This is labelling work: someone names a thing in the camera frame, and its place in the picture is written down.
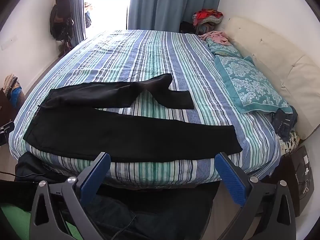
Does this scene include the black pants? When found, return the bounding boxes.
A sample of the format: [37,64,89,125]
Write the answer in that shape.
[23,74,242,163]

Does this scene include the dark brown dresser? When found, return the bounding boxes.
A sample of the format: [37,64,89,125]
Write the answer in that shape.
[0,88,17,127]

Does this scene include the colourful clothes pile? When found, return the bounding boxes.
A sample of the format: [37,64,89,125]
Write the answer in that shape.
[3,74,25,110]

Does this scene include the dark brown side box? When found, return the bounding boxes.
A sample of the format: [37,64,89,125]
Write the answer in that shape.
[262,146,314,217]

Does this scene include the dark blue folded cloth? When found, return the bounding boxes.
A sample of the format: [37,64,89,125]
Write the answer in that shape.
[271,106,298,142]

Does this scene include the teal floral pillow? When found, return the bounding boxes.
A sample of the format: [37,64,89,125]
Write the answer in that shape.
[214,55,293,114]

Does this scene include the dark hanging coats and bags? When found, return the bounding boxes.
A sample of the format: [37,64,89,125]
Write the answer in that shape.
[50,0,73,57]

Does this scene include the striped left curtain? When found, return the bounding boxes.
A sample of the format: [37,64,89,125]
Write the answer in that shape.
[71,0,86,47]

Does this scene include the cream padded headboard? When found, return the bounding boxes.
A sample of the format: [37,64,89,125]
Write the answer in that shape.
[225,17,319,140]

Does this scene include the pink garment on bed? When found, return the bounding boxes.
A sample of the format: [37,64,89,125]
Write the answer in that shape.
[198,30,231,46]

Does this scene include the blue curtain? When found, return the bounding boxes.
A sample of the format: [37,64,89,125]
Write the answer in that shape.
[127,0,220,32]

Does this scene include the red clothes pile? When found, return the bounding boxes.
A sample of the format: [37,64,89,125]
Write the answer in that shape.
[192,9,223,26]

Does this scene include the white wall switch plate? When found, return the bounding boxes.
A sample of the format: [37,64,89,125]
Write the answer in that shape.
[1,36,17,50]

